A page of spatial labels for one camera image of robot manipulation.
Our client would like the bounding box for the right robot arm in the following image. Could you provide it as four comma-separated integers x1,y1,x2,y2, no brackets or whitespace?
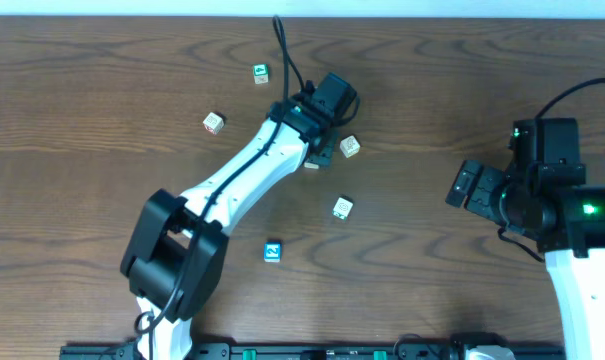
446,118,605,359

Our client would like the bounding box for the plain wooden picture block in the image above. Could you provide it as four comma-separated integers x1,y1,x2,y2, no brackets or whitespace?
203,112,225,135

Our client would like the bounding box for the yellow sided wooden block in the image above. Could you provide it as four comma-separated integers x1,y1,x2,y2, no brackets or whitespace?
339,135,361,158

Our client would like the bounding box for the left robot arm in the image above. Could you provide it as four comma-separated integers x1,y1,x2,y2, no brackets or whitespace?
120,73,360,359

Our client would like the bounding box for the white green sided block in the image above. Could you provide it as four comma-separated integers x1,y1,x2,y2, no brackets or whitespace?
332,197,353,220

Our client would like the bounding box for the blue number 2 block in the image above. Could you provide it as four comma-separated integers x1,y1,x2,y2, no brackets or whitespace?
263,242,282,263

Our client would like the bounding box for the green top block far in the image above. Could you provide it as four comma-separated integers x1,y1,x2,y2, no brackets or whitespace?
252,64,269,85

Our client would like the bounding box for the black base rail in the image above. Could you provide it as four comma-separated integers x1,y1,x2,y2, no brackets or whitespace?
59,332,567,360

